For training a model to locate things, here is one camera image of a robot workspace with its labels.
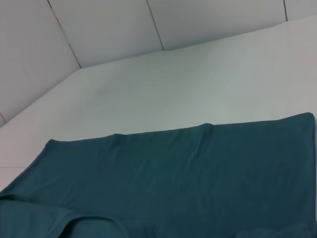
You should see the teal blue FREE! t-shirt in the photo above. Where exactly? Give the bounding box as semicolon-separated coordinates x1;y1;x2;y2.
0;112;317;238

